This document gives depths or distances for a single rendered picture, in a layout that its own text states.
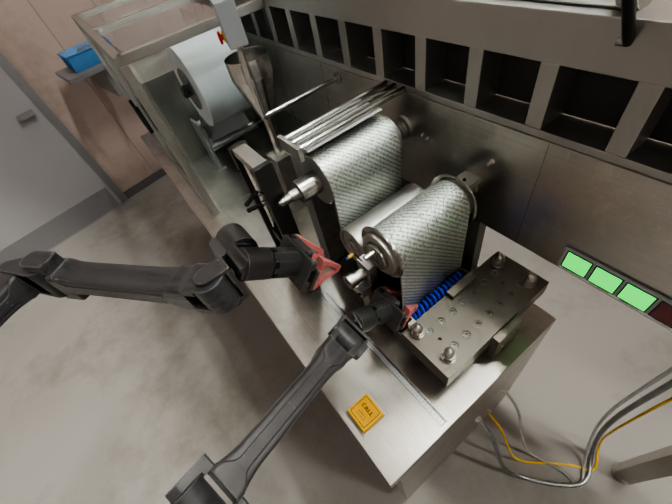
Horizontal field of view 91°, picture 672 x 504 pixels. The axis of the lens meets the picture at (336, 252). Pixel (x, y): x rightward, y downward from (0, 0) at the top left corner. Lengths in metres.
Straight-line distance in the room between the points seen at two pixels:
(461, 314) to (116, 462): 2.05
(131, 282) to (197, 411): 1.66
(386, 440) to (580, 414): 1.28
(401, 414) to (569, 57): 0.85
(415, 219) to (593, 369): 1.59
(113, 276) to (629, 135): 0.90
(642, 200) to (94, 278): 0.97
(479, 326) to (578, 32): 0.64
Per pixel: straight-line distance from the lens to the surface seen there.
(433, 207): 0.82
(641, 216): 0.81
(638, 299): 0.93
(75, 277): 0.77
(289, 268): 0.59
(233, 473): 0.62
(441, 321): 0.96
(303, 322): 1.15
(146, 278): 0.65
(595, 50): 0.72
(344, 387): 1.03
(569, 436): 2.04
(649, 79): 0.71
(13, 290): 0.89
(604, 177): 0.79
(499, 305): 1.01
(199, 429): 2.22
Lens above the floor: 1.87
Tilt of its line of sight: 49 degrees down
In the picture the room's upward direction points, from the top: 16 degrees counter-clockwise
